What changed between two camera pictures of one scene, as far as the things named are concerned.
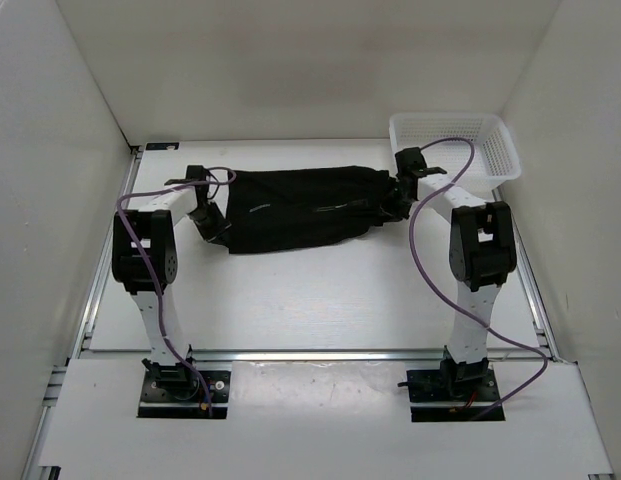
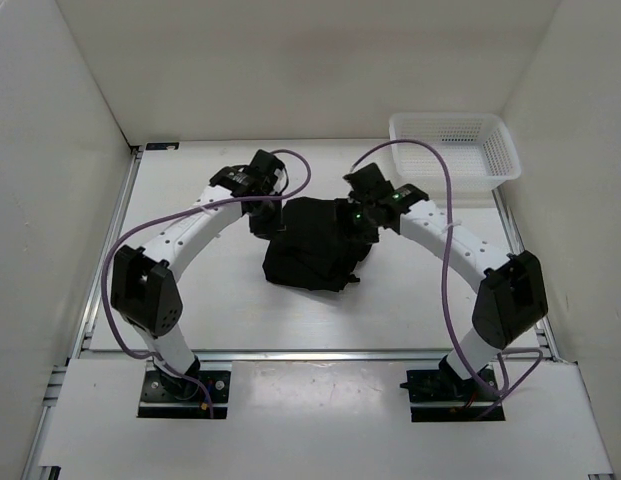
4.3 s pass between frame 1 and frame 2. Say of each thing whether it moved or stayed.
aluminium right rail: stayed
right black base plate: stayed
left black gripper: moved
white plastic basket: stayed
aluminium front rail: stayed
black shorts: moved
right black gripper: moved
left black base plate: stayed
